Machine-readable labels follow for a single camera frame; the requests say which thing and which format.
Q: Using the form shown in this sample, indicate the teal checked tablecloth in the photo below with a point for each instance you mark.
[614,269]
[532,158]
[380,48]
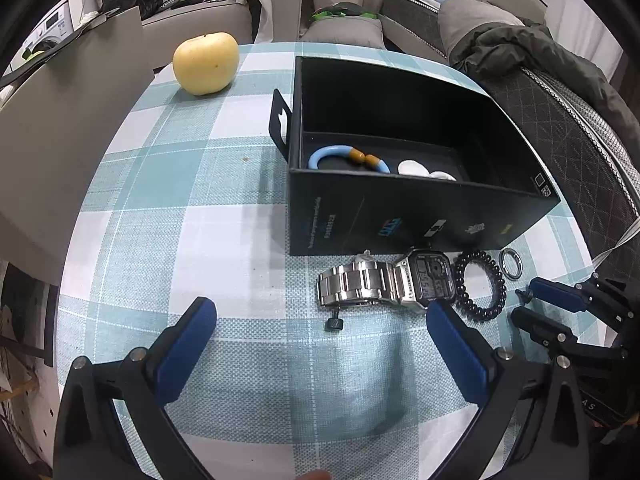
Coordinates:
[200,240]

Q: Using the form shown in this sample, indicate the small black knob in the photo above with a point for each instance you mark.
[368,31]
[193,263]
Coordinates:
[334,323]

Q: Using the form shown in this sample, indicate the grey board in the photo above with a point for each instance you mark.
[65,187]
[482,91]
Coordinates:
[65,135]

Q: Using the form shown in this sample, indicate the silver digital wristwatch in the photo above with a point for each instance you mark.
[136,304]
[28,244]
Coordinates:
[385,282]

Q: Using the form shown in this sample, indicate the white washing machine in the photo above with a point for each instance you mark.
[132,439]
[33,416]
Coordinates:
[50,30]

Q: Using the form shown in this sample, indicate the grey pillow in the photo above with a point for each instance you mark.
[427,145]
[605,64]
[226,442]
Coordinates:
[470,20]

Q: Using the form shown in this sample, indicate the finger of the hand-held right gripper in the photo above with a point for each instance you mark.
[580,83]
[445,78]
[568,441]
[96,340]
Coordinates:
[542,332]
[557,294]

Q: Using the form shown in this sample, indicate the blue bangle with amber beads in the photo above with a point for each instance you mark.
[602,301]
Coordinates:
[325,152]

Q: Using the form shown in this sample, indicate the yellow apple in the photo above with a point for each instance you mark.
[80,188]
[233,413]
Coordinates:
[205,62]

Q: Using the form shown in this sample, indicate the black cardboard box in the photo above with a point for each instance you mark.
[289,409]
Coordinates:
[400,220]

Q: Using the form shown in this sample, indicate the grey cushion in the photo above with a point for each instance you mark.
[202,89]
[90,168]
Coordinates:
[345,32]

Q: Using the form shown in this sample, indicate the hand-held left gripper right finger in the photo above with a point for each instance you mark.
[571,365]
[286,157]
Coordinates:
[457,355]

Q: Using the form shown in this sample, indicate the grey sofa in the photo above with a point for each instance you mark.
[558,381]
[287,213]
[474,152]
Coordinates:
[210,15]

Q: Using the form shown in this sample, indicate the dark olive duvet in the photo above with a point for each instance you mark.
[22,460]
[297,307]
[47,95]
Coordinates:
[545,55]

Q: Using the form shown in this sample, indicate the green and black bag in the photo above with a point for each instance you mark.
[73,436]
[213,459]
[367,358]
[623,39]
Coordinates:
[345,9]

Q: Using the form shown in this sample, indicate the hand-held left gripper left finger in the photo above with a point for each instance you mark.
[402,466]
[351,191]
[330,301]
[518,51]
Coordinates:
[185,355]

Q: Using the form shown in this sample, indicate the grey quilted mattress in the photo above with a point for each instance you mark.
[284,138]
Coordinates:
[560,125]

